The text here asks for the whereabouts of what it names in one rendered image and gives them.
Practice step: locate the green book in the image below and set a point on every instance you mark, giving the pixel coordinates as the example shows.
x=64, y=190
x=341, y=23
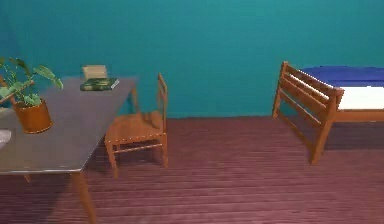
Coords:
x=99, y=84

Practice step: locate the white round object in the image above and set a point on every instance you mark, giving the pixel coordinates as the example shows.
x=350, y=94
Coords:
x=3, y=136

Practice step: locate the beige box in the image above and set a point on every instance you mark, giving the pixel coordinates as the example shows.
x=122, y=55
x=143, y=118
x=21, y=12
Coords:
x=95, y=71

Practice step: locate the wooden bed with blue cover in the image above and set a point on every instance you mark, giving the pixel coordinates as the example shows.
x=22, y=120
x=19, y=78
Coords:
x=320, y=100

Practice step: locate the grey table with wooden legs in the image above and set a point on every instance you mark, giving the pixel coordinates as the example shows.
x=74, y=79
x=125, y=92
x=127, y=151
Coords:
x=71, y=130

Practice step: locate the orange plant pot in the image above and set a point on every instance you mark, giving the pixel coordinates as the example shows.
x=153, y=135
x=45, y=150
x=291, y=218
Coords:
x=33, y=117

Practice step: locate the green house plant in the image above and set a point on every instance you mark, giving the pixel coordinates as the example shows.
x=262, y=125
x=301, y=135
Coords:
x=23, y=83

